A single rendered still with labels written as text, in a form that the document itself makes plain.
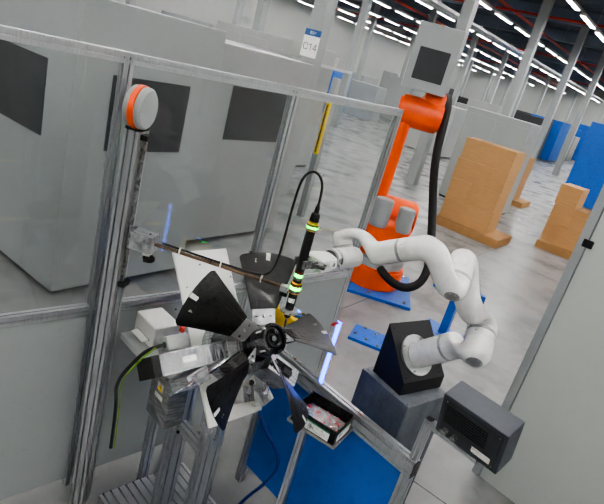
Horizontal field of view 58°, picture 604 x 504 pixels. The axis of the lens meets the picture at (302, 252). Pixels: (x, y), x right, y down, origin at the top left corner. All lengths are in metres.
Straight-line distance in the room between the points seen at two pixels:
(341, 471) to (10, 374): 1.46
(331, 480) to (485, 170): 7.79
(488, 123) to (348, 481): 10.62
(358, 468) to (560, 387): 1.47
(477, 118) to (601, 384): 9.69
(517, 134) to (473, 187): 2.71
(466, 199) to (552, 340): 6.70
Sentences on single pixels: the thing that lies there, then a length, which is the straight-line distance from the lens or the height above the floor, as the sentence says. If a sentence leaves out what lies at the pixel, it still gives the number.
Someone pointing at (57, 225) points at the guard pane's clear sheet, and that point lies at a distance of 2.29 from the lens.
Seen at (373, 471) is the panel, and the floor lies 0.67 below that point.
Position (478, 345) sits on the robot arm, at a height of 1.34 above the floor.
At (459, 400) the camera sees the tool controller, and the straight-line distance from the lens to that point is 2.08.
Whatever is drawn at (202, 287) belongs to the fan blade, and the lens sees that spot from 1.93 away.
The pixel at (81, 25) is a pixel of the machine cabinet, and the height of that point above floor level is 2.00.
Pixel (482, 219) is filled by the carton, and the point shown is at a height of 0.36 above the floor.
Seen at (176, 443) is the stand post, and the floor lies 0.46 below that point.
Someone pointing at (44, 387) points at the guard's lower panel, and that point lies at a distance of 2.65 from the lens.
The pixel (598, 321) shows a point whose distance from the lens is 3.41.
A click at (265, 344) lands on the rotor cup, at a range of 2.01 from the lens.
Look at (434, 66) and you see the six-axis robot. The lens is 5.71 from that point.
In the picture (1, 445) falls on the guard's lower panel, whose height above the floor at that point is 0.37.
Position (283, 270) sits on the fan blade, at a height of 1.40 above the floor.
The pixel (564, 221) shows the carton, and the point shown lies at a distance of 11.02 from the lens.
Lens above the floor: 2.21
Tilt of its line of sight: 20 degrees down
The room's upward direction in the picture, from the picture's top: 16 degrees clockwise
